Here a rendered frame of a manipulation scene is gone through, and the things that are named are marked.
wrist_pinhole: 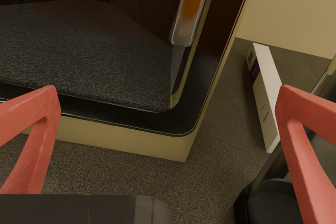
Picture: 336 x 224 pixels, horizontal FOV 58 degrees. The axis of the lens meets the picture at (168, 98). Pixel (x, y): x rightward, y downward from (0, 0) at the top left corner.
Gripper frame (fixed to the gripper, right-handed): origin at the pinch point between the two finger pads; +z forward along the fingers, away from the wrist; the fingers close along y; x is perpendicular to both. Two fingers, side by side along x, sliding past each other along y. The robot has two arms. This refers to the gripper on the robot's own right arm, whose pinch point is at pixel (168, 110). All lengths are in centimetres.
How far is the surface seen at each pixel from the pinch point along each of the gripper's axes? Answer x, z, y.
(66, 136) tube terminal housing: 15.7, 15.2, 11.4
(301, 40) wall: 24, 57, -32
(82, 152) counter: 17.1, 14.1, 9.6
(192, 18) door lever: -0.7, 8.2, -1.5
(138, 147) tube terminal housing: 17.3, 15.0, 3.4
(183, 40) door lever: 0.8, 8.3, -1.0
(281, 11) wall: 17, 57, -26
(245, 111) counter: 21.7, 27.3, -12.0
